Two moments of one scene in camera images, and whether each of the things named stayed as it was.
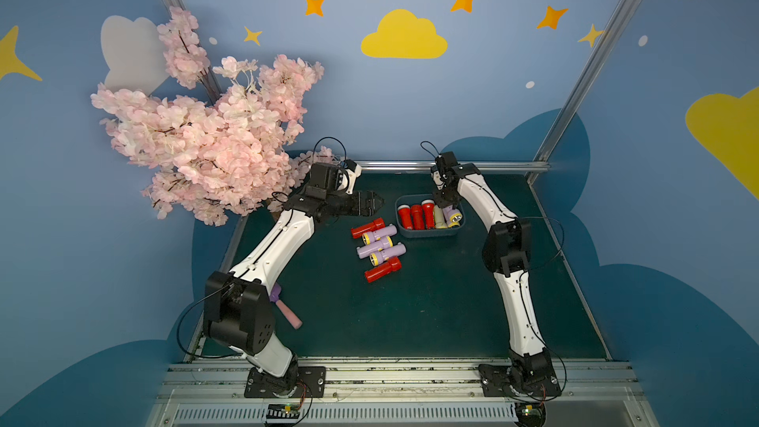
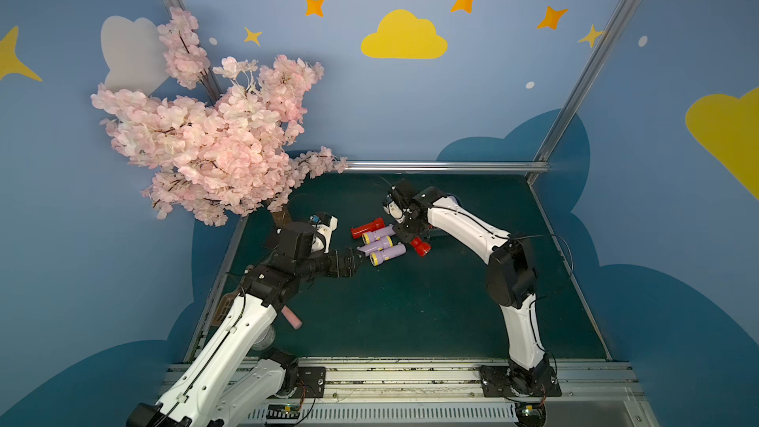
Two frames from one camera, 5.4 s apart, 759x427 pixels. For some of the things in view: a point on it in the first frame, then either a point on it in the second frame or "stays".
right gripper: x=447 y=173 → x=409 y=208
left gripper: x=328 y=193 → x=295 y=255
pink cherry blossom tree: x=215 y=145 stays
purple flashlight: x=366 y=250 stays
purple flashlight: x=376 y=258 stays
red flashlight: x=393 y=264 → x=422 y=248
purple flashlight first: x=370 y=237 stays
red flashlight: x=378 y=223 stays
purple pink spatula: x=274 y=296 stays
